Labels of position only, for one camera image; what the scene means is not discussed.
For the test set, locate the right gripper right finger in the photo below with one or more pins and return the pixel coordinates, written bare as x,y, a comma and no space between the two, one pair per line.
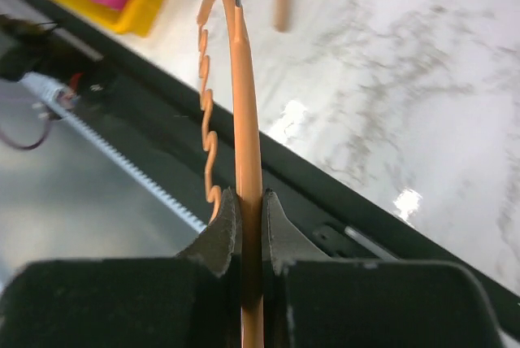
282,242

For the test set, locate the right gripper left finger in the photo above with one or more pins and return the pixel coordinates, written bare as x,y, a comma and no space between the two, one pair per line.
219,245

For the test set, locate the orange hanger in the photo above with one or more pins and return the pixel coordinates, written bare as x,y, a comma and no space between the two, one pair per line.
248,166

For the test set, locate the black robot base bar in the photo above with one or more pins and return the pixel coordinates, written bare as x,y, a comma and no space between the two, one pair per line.
153,127

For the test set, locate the white cable duct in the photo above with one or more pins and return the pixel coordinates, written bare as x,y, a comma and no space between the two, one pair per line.
47,89

